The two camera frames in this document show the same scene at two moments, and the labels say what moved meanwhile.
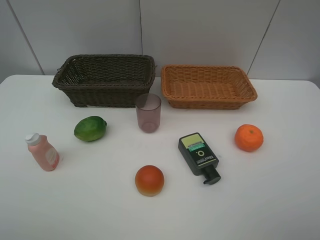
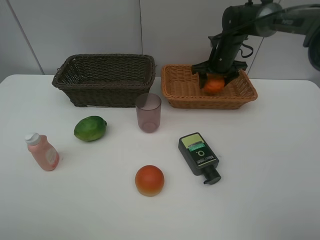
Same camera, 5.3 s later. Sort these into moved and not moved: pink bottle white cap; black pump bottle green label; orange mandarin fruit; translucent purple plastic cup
Moved: orange mandarin fruit
Not moved: black pump bottle green label; pink bottle white cap; translucent purple plastic cup
